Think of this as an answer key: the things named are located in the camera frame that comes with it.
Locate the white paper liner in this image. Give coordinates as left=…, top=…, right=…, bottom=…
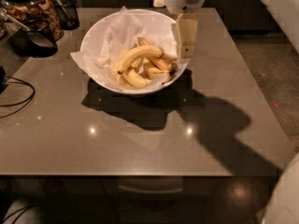
left=71, top=7, right=188, bottom=95

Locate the right brownish banana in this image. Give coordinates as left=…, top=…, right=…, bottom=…
left=137, top=37, right=177, bottom=72

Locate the black cable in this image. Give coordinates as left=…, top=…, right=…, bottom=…
left=0, top=74, right=36, bottom=119

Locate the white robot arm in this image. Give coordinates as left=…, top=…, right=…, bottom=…
left=153, top=0, right=299, bottom=224

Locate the black mesh cup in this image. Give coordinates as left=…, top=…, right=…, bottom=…
left=8, top=20, right=58, bottom=57

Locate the yellow banana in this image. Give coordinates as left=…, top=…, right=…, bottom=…
left=115, top=45, right=164, bottom=74
left=122, top=68, right=147, bottom=89

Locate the glass jar with snacks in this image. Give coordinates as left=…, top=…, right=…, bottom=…
left=1, top=0, right=64, bottom=40

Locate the black mesh pen holder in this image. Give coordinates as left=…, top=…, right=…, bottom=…
left=54, top=0, right=79, bottom=30

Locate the white bowl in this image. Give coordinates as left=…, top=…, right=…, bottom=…
left=78, top=8, right=188, bottom=95

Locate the silver spoon handle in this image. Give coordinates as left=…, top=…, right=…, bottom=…
left=0, top=9, right=31, bottom=32

